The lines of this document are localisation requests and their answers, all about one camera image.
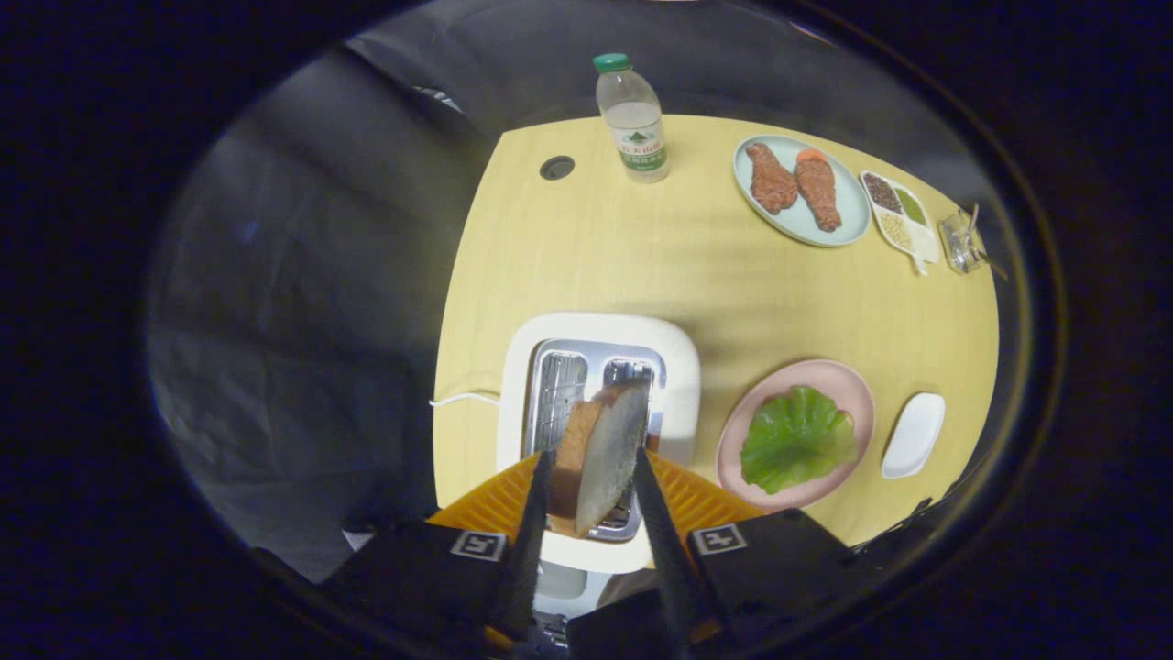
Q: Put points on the pink round plate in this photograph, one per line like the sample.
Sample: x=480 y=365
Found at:
x=825 y=376

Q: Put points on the brown meat piece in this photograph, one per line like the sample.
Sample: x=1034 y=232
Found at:
x=772 y=181
x=818 y=191

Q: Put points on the pale blue oval plate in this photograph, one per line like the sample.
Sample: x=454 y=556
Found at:
x=852 y=206

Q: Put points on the brown crust bread slice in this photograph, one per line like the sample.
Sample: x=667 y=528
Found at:
x=600 y=458

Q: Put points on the green lettuce leaf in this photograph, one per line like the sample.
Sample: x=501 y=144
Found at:
x=795 y=440

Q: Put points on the white rectangular plate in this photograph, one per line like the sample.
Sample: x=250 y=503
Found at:
x=915 y=435

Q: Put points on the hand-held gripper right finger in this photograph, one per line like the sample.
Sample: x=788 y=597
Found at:
x=664 y=550

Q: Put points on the white toaster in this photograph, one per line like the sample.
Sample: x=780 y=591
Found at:
x=596 y=328

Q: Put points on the white divided seasoning dish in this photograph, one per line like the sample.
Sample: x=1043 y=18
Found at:
x=921 y=240

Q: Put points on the clear plastic water bottle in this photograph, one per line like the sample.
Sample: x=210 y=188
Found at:
x=632 y=119

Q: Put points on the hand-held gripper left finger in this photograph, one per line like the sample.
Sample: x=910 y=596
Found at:
x=527 y=550

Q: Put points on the clear utensil holder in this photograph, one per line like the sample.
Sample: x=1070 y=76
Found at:
x=960 y=247

